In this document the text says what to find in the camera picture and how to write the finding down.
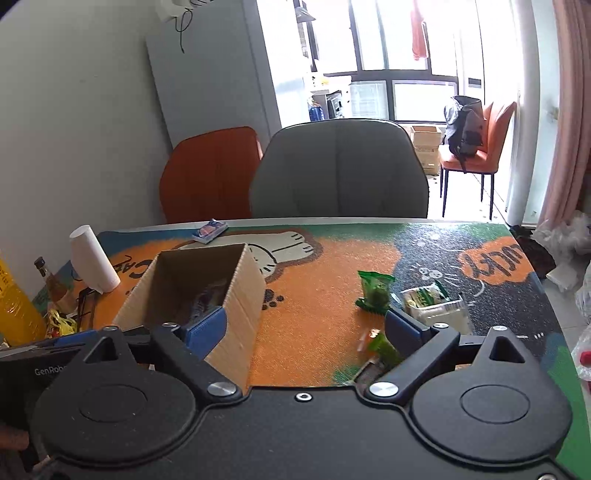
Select black backpack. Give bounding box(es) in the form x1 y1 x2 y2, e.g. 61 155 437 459
443 95 487 172

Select white paper roll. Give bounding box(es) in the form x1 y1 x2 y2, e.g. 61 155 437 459
69 224 122 294

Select yellow and red snack packets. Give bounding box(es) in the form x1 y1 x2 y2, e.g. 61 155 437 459
45 308 78 337

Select clear green-edged rice cracker packet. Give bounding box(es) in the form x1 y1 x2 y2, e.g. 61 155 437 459
399 281 474 336

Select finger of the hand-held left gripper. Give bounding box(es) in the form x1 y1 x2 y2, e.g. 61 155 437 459
0 331 101 360

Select small orange snack packet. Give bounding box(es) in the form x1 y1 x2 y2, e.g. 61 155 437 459
355 328 382 354

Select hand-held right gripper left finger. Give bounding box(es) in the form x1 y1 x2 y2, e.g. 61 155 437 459
81 307 243 408

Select thin black wire frame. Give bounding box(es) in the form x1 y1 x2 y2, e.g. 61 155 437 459
75 285 101 331

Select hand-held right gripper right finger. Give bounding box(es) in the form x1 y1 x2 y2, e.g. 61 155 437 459
365 308 536 408

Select dark cloth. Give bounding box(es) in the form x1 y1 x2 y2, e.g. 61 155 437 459
510 224 557 280

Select red hanging garment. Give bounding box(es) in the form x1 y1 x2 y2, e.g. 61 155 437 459
410 0 431 62

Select white plastic bags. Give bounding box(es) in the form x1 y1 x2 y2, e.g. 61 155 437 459
533 210 591 324

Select pink curtain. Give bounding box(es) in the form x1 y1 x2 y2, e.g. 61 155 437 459
538 0 591 232

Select blue and pink tissue packet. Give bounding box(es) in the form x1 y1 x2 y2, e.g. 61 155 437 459
191 218 230 244

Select brown cardboard box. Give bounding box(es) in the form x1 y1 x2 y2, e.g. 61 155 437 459
112 243 267 387

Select orange round-back chair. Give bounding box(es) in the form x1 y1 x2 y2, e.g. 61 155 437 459
159 127 264 225

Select small green snack packet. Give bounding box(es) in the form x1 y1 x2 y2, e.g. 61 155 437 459
367 332 403 371

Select orange dining chair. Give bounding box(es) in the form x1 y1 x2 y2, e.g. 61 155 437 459
480 102 518 220
438 102 497 219

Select black wall cable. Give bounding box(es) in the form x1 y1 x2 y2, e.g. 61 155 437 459
174 8 195 53

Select small cardboard carton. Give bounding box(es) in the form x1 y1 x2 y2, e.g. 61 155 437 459
399 124 445 177

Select grey upholstered chair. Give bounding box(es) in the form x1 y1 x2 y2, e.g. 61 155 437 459
249 119 430 219

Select white board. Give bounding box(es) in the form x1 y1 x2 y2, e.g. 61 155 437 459
147 0 283 151

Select green round-cake snack packet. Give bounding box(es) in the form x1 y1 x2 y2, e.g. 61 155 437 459
355 270 397 316

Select yellow plastic bottle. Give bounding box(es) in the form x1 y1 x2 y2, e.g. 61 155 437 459
0 251 47 347

